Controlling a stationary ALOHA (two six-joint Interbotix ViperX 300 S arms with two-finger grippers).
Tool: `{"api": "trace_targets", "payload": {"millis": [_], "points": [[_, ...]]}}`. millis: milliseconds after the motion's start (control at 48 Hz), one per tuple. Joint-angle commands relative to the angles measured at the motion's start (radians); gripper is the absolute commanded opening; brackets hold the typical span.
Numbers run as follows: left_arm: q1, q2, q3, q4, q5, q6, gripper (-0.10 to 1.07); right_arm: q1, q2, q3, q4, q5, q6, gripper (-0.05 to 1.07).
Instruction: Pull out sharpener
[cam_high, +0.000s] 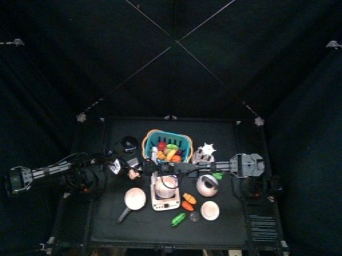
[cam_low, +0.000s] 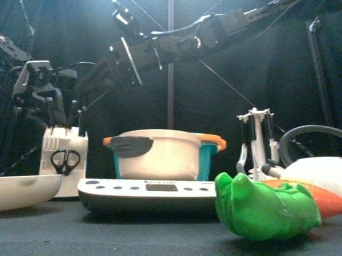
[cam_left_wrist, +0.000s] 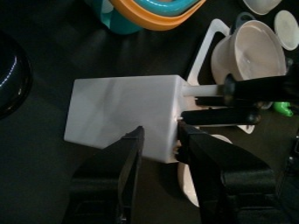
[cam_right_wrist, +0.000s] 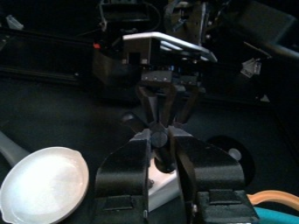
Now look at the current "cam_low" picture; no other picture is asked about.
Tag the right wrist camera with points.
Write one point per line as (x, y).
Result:
(122, 16)

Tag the metal frame pole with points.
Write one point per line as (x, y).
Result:
(170, 100)

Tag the white toy knife block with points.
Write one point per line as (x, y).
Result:
(74, 185)

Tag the green toy pepper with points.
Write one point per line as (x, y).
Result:
(263, 210)

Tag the black bent frame pipe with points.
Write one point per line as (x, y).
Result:
(317, 66)

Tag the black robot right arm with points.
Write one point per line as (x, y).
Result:
(232, 23)

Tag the black toy scissors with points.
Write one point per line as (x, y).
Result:
(66, 162)

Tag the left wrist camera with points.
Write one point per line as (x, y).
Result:
(68, 78)

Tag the white toy frying pan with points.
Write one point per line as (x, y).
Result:
(25, 191)

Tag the white toy utensil rack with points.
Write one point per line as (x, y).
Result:
(255, 140)

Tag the orange toy carrot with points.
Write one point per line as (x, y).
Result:
(285, 182)
(329, 201)

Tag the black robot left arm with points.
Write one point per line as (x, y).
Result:
(11, 50)

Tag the white grey toy cooker base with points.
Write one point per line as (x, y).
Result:
(148, 197)

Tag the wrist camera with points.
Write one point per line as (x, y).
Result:
(122, 16)
(68, 78)

